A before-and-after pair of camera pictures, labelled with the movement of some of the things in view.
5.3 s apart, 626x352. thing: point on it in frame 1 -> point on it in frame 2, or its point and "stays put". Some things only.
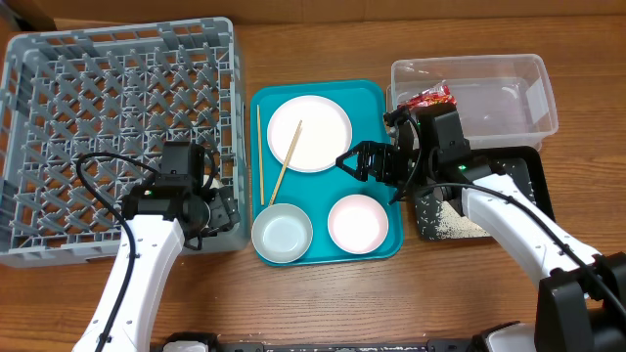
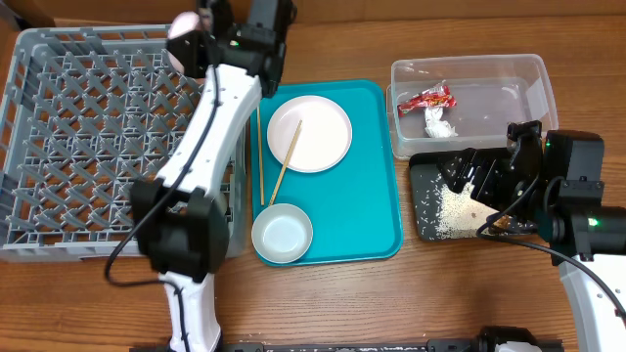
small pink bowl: x=358 y=224 -> x=182 y=22
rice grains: x=437 y=219 stays put
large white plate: x=325 y=135 stays put
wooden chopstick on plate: x=287 y=162 stays put
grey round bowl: x=282 y=233 stays put
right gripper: x=377 y=162 -> x=482 y=172
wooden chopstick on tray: x=260 y=159 stays put
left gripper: x=225 y=207 -> x=197 y=65
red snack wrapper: x=437 y=96 stays put
